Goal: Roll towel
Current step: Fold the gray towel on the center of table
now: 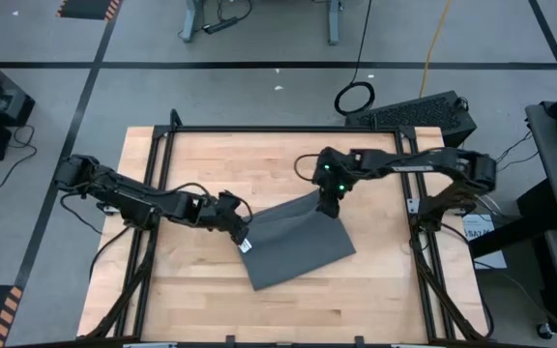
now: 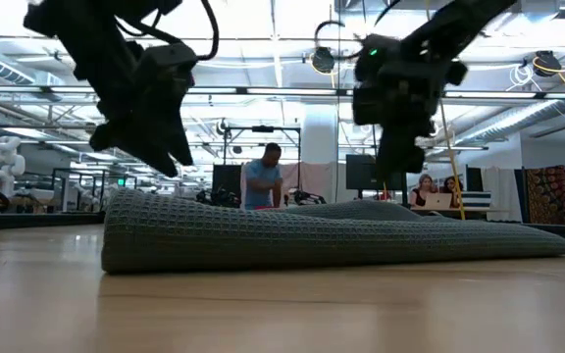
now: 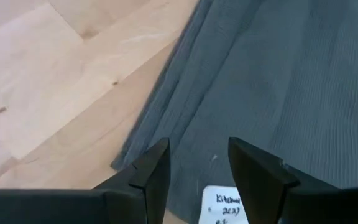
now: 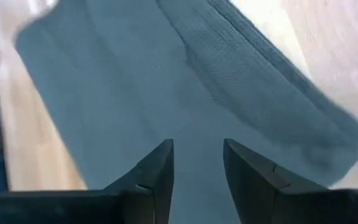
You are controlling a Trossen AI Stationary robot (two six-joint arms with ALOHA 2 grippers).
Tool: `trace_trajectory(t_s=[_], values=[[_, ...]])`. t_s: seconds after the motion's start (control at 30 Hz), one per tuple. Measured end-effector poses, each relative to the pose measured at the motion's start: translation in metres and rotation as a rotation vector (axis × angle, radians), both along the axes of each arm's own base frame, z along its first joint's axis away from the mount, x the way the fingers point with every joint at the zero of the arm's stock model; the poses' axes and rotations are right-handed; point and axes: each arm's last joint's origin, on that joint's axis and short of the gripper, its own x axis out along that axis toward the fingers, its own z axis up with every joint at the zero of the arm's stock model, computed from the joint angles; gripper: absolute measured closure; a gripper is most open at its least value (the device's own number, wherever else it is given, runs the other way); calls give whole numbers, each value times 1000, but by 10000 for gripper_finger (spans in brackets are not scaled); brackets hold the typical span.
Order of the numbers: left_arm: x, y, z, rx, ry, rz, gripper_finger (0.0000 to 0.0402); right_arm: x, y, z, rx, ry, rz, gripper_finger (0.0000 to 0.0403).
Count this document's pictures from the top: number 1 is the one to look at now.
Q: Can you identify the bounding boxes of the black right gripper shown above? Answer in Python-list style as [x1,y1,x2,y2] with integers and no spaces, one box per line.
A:
[316,151,358,219]

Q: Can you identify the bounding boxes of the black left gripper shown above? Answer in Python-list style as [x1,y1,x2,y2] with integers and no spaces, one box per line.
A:
[198,201,253,247]

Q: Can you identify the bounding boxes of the grey waffle towel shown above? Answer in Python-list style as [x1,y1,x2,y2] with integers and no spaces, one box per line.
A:
[237,188,358,292]

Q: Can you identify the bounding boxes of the black computer tower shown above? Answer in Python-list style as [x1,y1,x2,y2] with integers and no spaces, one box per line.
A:
[344,90,478,149]

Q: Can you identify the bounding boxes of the white paper sheet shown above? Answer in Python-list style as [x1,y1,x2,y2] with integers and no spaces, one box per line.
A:
[461,214,508,271]

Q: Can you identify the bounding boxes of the grey desk leg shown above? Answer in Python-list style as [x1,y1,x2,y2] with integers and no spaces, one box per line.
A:
[326,0,343,46]
[180,0,203,44]

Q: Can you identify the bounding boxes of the black power strip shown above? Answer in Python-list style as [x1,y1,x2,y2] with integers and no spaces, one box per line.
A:
[202,16,239,36]

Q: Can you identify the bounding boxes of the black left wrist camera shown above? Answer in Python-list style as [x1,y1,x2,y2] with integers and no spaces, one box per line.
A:
[217,190,244,213]

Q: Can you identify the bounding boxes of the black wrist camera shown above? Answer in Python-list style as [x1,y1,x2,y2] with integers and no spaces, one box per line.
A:
[311,147,337,189]
[217,190,244,213]

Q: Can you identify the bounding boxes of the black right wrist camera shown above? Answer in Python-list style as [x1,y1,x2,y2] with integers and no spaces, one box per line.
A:
[311,147,337,189]

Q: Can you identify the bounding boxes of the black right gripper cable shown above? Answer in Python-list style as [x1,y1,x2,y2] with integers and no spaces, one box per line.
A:
[293,153,324,184]

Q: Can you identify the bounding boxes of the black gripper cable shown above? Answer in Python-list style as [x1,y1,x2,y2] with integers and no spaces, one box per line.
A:
[293,153,324,184]
[160,181,254,224]

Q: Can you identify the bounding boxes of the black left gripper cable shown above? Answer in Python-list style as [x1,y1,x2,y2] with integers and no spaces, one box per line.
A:
[160,181,254,224]

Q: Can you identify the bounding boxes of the black aluminium table frame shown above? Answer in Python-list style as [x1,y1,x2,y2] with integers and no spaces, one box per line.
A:
[84,108,496,348]

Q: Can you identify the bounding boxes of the black coiled cable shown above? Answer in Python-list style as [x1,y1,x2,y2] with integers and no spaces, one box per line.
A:
[333,0,377,118]

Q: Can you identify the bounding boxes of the yellow hanging cable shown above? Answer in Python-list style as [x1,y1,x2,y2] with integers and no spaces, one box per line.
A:
[418,0,454,100]

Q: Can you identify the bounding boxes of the black floor cable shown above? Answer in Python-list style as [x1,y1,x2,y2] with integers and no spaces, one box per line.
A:
[0,124,39,190]

